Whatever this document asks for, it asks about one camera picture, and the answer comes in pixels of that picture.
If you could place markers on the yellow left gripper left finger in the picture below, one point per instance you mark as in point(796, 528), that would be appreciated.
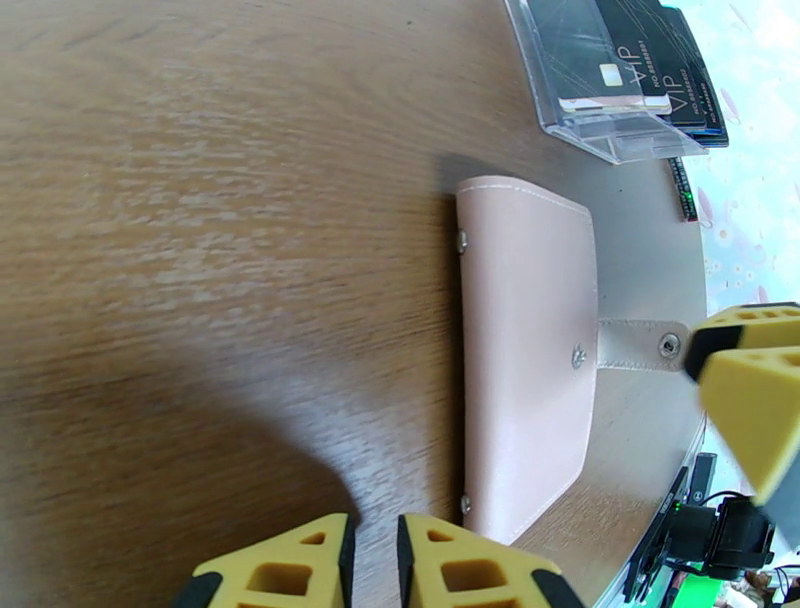
point(275, 575)

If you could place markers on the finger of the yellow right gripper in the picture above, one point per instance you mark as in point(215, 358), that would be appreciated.
point(750, 328)
point(756, 419)

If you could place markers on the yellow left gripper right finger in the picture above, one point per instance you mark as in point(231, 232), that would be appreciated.
point(475, 578)

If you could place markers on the black VIP card gold chip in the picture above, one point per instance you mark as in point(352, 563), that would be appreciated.
point(587, 50)

